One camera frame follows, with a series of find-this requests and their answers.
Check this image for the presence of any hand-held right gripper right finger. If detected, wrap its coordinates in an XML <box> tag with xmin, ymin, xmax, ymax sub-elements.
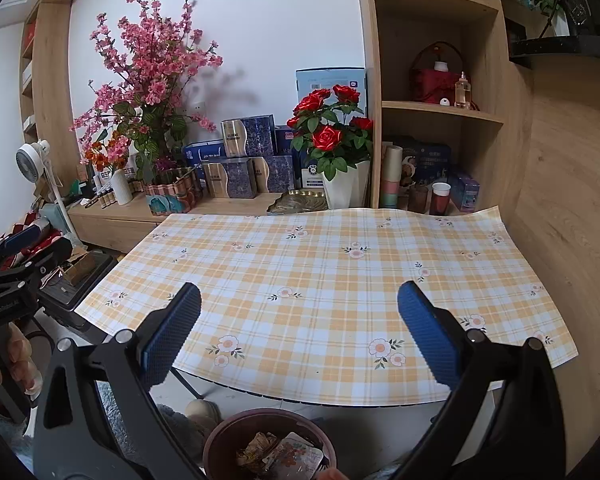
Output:
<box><xmin>397</xmin><ymin>281</ymin><xmax>567</xmax><ymax>480</ymax></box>

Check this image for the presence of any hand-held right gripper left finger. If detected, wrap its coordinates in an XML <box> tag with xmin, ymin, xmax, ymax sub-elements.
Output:
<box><xmin>31</xmin><ymin>282</ymin><xmax>202</xmax><ymax>480</ymax></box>

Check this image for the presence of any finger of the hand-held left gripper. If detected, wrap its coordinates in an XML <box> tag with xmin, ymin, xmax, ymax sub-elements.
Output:
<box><xmin>0</xmin><ymin>236</ymin><xmax>75</xmax><ymax>286</ymax></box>
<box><xmin>0</xmin><ymin>224</ymin><xmax>49</xmax><ymax>267</ymax></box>

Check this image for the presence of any dark red round bin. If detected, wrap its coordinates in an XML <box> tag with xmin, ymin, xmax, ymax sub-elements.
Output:
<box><xmin>202</xmin><ymin>408</ymin><xmax>338</xmax><ymax>480</ymax></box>

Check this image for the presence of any white floral plastic packet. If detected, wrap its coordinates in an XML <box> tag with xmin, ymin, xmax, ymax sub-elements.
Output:
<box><xmin>267</xmin><ymin>432</ymin><xmax>326</xmax><ymax>480</ymax></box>

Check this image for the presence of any person's left hand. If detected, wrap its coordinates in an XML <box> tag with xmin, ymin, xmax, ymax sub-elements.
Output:
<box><xmin>0</xmin><ymin>322</ymin><xmax>44</xmax><ymax>402</ymax></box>

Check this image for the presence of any red checked bag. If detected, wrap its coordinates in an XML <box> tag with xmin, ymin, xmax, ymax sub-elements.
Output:
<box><xmin>0</xmin><ymin>209</ymin><xmax>77</xmax><ymax>267</ymax></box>

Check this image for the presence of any small brown cardboard box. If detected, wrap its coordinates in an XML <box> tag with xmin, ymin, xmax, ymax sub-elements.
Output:
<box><xmin>61</xmin><ymin>249</ymin><xmax>100</xmax><ymax>282</ymax></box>

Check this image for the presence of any black open case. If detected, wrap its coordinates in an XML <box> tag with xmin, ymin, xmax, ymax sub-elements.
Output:
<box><xmin>38</xmin><ymin>252</ymin><xmax>120</xmax><ymax>331</ymax></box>

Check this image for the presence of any wooden sideboard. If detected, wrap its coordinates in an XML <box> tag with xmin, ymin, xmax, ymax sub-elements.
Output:
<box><xmin>67</xmin><ymin>192</ymin><xmax>327</xmax><ymax>254</ymax></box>

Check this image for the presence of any white standing fan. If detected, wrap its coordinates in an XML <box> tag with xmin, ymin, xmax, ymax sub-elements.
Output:
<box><xmin>14</xmin><ymin>139</ymin><xmax>80</xmax><ymax>241</ymax></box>

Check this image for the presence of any row of small brown bottles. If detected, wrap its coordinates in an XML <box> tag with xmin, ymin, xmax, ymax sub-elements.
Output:
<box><xmin>87</xmin><ymin>179</ymin><xmax>116</xmax><ymax>210</ymax></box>

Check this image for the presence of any beige slipper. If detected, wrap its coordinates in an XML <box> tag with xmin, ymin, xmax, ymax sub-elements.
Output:
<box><xmin>187</xmin><ymin>398</ymin><xmax>221</xmax><ymax>436</ymax></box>

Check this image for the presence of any orange checked floral tablecloth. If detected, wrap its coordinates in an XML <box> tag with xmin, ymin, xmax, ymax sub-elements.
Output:
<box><xmin>74</xmin><ymin>205</ymin><xmax>580</xmax><ymax>405</ymax></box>

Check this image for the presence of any orange flower bunch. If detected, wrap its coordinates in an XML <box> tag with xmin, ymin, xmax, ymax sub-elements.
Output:
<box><xmin>82</xmin><ymin>132</ymin><xmax>131</xmax><ymax>171</ymax></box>

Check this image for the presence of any brown glass cup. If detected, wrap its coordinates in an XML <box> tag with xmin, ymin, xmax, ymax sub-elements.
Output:
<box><xmin>408</xmin><ymin>184</ymin><xmax>431</xmax><ymax>214</ymax></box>

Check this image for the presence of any red paper cup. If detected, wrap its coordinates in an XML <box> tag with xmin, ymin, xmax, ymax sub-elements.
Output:
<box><xmin>431</xmin><ymin>182</ymin><xmax>452</xmax><ymax>216</ymax></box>

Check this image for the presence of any copper and teal planter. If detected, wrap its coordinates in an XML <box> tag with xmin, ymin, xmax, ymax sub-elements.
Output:
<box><xmin>144</xmin><ymin>167</ymin><xmax>204</xmax><ymax>216</ymax></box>

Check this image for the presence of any small blue box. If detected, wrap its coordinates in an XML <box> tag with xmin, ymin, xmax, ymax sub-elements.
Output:
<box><xmin>449</xmin><ymin>172</ymin><xmax>481</xmax><ymax>213</ymax></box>

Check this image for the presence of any stack of pastel paper cups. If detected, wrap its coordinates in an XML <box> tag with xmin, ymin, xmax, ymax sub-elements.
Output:
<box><xmin>381</xmin><ymin>144</ymin><xmax>404</xmax><ymax>210</ymax></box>

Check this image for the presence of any gold and blue gift box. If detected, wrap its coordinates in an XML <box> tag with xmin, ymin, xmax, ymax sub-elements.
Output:
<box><xmin>252</xmin><ymin>154</ymin><xmax>296</xmax><ymax>194</ymax></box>
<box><xmin>201</xmin><ymin>157</ymin><xmax>259</xmax><ymax>200</ymax></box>
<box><xmin>221</xmin><ymin>114</ymin><xmax>276</xmax><ymax>159</ymax></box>

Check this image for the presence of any white faceted vase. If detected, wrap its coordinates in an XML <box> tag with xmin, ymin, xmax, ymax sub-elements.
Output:
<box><xmin>321</xmin><ymin>159</ymin><xmax>372</xmax><ymax>210</ymax></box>

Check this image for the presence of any blue illustrated box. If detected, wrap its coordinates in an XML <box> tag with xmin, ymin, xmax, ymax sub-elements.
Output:
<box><xmin>394</xmin><ymin>134</ymin><xmax>454</xmax><ymax>186</ymax></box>

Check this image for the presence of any gold scalloped tray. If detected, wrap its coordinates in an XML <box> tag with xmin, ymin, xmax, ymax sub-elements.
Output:
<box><xmin>267</xmin><ymin>190</ymin><xmax>329</xmax><ymax>215</ymax></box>

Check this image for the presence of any blue flat gift box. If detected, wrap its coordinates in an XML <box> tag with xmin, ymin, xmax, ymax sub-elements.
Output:
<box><xmin>182</xmin><ymin>140</ymin><xmax>227</xmax><ymax>167</ymax></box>

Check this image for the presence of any dark blue box round emblem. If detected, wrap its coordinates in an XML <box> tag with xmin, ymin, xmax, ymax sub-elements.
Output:
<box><xmin>299</xmin><ymin>162</ymin><xmax>327</xmax><ymax>192</ymax></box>

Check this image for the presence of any pink blossom plant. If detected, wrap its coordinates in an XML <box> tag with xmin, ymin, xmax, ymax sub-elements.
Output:
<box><xmin>69</xmin><ymin>0</ymin><xmax>225</xmax><ymax>187</ymax></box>

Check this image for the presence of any dark blue box red label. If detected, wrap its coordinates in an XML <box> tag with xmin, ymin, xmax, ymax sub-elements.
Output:
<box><xmin>273</xmin><ymin>125</ymin><xmax>301</xmax><ymax>157</ymax></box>

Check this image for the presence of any red rose plant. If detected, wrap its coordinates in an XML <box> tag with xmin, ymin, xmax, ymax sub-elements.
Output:
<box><xmin>286</xmin><ymin>84</ymin><xmax>376</xmax><ymax>182</ymax></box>

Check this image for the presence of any clear glass bottle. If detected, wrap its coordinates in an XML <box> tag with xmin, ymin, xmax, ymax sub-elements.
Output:
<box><xmin>454</xmin><ymin>72</ymin><xmax>472</xmax><ymax>110</ymax></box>

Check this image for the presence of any red basket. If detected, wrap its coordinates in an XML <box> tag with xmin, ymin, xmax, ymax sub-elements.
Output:
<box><xmin>410</xmin><ymin>41</ymin><xmax>474</xmax><ymax>107</ymax></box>

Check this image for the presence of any light blue cardboard box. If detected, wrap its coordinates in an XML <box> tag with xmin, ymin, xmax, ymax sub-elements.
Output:
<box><xmin>295</xmin><ymin>67</ymin><xmax>368</xmax><ymax>111</ymax></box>

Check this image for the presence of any black counter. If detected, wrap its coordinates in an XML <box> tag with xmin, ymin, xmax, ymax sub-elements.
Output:
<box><xmin>507</xmin><ymin>34</ymin><xmax>600</xmax><ymax>69</ymax></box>

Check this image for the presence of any wooden wall shelf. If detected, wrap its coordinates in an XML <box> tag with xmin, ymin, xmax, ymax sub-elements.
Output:
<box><xmin>18</xmin><ymin>2</ymin><xmax>71</xmax><ymax>137</ymax></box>

